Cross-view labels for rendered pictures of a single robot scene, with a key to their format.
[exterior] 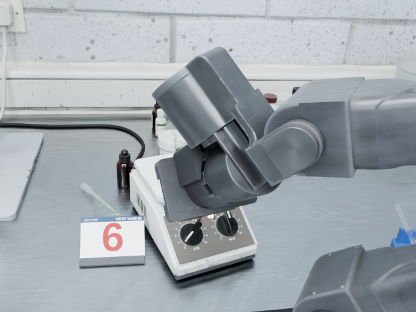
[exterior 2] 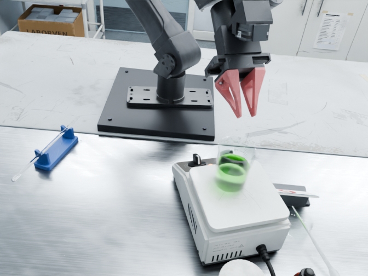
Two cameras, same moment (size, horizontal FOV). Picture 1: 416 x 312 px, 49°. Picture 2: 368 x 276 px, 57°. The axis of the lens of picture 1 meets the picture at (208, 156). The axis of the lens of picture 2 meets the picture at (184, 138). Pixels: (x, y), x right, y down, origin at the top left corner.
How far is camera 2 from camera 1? 97 cm
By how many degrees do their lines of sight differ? 112
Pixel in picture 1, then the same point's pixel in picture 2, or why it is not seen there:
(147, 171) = (272, 193)
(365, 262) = (174, 33)
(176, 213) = not seen: hidden behind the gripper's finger
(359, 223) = (55, 193)
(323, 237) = (103, 184)
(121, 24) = not seen: outside the picture
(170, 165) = (262, 55)
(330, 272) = (185, 43)
